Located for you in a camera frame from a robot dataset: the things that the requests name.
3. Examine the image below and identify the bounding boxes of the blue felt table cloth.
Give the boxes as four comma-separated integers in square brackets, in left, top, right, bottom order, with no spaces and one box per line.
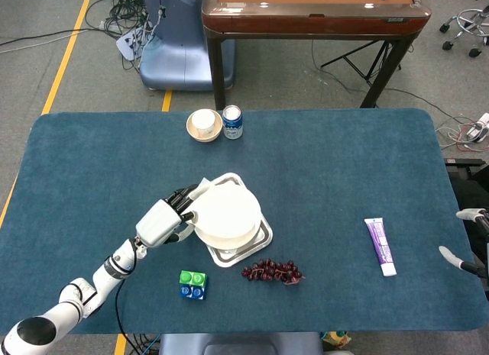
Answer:
[0,108,485,336]

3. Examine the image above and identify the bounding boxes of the white round plate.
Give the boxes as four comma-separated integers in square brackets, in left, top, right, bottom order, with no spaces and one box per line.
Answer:
[194,217,257,251]
[193,182,263,240]

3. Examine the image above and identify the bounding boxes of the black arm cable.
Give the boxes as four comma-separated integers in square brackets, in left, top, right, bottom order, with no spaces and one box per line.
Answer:
[113,238,141,355]

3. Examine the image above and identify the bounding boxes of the white power strip red cables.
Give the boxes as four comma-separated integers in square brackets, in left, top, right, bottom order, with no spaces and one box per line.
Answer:
[435,112,489,152]

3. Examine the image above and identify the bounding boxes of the black tripod stand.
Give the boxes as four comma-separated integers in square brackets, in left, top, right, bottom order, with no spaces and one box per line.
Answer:
[319,40,402,92]

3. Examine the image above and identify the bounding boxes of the square metal tray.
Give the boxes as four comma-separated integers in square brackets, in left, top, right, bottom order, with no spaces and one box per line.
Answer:
[206,172,274,269]

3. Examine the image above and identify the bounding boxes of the black floor cable bundle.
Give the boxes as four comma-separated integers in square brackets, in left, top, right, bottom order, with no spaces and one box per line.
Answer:
[83,0,154,39]

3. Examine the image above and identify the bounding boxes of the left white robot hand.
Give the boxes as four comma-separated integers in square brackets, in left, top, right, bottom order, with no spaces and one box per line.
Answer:
[135,185,199,248]

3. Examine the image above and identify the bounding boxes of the beige bowl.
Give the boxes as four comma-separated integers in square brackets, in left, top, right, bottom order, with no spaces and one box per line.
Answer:
[186,108,224,143]

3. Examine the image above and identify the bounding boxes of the brown mahjong table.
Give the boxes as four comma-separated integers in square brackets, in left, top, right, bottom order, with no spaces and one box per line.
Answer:
[201,0,432,111]

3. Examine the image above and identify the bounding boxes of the dark red grape bunch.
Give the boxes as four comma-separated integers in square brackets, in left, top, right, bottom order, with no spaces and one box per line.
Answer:
[241,258,306,287]

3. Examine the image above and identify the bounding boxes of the black chair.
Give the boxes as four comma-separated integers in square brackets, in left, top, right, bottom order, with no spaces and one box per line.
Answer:
[445,158,489,291]

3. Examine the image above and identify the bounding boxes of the white paper cup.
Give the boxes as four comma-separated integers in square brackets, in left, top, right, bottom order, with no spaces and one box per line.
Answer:
[190,109,218,137]

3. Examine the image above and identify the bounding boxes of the white power strip with plugs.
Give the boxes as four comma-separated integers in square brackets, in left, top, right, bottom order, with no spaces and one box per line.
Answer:
[116,28,149,61]

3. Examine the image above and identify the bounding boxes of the yellow green snack bag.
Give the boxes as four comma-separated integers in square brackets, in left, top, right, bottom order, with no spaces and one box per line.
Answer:
[320,330,352,349]

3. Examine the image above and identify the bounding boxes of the blue toy brick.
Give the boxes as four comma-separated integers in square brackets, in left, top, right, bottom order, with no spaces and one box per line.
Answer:
[179,282,208,301]

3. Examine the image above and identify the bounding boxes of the chrome office chair base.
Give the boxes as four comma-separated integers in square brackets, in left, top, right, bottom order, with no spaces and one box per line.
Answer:
[439,7,489,59]

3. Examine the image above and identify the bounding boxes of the green toy brick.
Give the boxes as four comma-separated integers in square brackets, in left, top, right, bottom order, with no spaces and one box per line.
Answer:
[178,269,208,289]

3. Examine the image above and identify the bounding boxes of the grey blue robot torso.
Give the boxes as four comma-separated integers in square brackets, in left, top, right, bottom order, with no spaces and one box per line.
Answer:
[158,331,324,355]

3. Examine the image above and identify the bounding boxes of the purple white toothpaste tube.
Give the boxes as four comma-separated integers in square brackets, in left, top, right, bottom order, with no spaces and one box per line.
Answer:
[364,217,397,277]

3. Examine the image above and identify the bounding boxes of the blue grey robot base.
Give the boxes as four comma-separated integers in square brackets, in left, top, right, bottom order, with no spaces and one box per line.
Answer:
[139,0,236,92]

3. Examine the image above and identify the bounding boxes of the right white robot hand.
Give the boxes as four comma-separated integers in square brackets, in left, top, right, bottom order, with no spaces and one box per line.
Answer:
[438,208,489,279]

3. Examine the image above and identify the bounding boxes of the blue white drink can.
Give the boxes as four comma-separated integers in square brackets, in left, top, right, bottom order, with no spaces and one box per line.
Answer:
[222,105,244,140]

